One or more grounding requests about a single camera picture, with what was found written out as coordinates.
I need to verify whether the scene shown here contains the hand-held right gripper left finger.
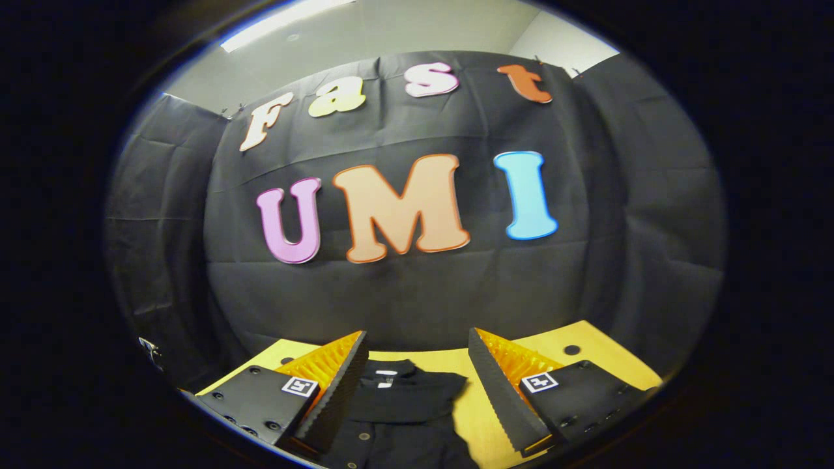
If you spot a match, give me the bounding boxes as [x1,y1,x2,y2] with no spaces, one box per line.
[194,330,371,455]

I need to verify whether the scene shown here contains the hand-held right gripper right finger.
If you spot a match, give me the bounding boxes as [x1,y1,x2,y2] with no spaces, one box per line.
[467,327,660,457]

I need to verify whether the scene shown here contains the black button shirt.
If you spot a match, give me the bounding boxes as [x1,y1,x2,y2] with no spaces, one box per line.
[318,358,481,469]

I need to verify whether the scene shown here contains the black backdrop cloth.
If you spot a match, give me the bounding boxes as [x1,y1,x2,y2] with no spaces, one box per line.
[104,51,726,391]

